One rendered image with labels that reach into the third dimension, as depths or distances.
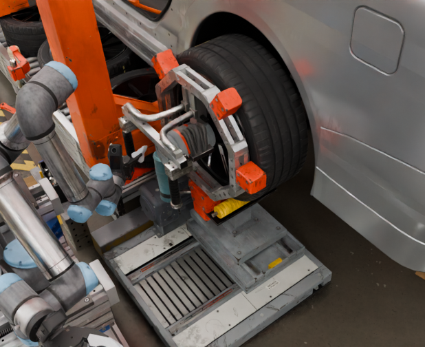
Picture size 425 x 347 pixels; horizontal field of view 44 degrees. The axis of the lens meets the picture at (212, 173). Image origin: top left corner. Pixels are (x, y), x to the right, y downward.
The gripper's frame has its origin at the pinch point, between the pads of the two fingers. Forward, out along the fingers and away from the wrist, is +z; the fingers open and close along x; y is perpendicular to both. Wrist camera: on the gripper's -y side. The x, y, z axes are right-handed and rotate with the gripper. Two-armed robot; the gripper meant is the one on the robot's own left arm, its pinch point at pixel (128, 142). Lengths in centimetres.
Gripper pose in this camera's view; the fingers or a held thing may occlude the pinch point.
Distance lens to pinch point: 215.5
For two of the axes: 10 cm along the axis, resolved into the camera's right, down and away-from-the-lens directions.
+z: 1.6, -6.9, 7.1
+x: 9.9, 0.7, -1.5
